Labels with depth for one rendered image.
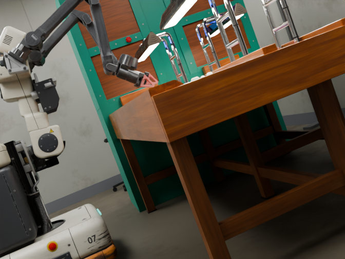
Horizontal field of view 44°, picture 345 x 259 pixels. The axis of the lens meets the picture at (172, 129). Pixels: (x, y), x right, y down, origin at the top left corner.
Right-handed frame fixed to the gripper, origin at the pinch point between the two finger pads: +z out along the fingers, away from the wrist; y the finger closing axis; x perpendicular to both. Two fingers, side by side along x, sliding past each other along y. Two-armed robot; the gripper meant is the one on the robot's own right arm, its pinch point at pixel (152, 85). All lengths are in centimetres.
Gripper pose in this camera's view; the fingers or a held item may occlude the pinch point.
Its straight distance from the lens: 229.1
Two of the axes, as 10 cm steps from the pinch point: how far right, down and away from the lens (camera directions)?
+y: -2.1, 0.2, 9.8
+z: 9.2, 3.4, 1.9
